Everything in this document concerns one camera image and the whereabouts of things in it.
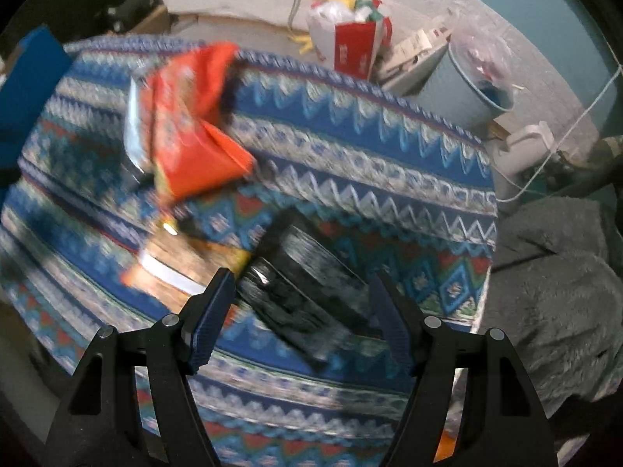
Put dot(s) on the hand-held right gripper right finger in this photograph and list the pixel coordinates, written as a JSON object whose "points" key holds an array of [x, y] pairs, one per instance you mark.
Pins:
{"points": [[394, 331]]}

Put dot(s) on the large orange-red snack packet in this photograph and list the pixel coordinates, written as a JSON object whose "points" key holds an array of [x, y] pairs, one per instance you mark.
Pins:
{"points": [[185, 131]]}

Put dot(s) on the black snack packet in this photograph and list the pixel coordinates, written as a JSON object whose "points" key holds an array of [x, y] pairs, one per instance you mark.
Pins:
{"points": [[301, 277]]}

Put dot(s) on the clear bin liner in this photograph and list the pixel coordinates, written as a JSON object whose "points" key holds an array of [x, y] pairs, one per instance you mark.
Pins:
{"points": [[482, 39]]}

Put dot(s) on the silver foil snack packet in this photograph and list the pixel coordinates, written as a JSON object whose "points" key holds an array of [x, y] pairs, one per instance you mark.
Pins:
{"points": [[134, 126]]}

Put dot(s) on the banana peel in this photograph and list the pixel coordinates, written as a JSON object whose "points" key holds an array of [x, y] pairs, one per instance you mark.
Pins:
{"points": [[304, 46]]}

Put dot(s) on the light blue trash bin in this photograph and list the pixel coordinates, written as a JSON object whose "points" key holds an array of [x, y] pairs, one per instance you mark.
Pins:
{"points": [[452, 92]]}

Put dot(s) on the blue patterned blanket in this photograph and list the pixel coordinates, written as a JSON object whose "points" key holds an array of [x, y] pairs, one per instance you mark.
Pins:
{"points": [[340, 155]]}

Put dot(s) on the white electric kettle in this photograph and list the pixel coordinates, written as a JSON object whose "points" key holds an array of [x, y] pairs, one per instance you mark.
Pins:
{"points": [[525, 146]]}

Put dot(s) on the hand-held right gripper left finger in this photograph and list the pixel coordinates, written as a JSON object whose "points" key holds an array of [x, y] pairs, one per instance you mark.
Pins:
{"points": [[209, 321]]}

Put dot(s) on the black bag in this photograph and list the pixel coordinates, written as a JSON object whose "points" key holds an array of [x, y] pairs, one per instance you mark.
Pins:
{"points": [[131, 7]]}

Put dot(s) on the blue cardboard box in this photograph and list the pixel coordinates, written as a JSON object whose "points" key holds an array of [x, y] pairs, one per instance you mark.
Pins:
{"points": [[29, 87]]}

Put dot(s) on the orange white-striped snack packet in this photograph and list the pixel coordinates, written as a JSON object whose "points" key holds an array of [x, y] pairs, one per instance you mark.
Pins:
{"points": [[165, 258]]}

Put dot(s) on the grey fluffy blanket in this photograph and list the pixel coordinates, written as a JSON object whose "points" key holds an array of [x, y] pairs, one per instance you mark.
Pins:
{"points": [[559, 277]]}

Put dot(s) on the beige paper bag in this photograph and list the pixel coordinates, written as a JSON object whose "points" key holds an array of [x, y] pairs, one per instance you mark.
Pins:
{"points": [[413, 46]]}

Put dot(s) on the brown cardboard box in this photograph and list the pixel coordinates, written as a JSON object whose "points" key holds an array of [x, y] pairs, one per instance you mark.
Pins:
{"points": [[155, 19]]}

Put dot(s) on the red and white bag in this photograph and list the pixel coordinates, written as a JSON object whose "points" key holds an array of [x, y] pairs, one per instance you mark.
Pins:
{"points": [[355, 44]]}

